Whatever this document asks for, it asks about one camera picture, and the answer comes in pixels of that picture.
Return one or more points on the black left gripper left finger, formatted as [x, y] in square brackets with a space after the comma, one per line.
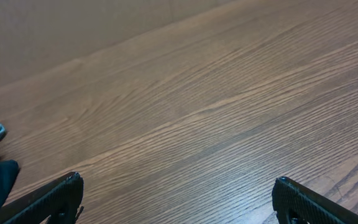
[58, 202]

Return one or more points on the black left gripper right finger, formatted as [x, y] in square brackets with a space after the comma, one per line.
[295, 203]

